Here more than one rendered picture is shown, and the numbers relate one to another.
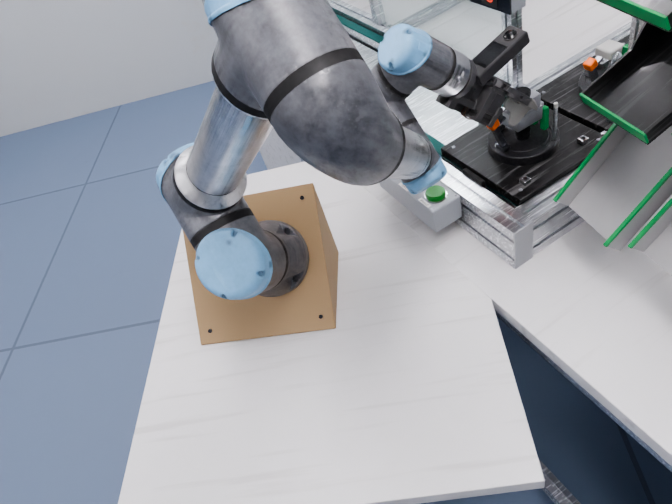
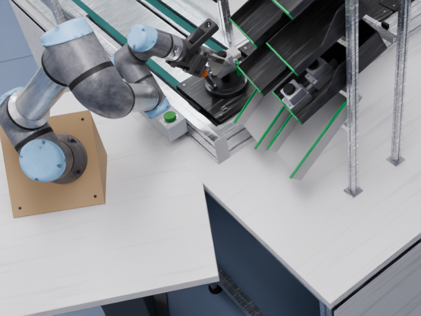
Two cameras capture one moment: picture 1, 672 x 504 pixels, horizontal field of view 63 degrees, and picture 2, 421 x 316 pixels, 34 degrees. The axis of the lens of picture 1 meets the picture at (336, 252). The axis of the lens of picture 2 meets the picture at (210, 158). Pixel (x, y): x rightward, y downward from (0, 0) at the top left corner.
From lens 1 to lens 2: 1.04 m
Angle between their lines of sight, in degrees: 8
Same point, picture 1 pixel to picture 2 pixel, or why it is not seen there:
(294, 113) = (83, 90)
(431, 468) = (158, 274)
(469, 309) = (188, 189)
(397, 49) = (138, 39)
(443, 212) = (174, 128)
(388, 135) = (124, 98)
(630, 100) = (259, 71)
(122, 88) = not seen: outside the picture
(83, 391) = not seen: outside the picture
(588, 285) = (258, 173)
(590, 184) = (254, 113)
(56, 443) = not seen: outside the picture
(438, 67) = (161, 47)
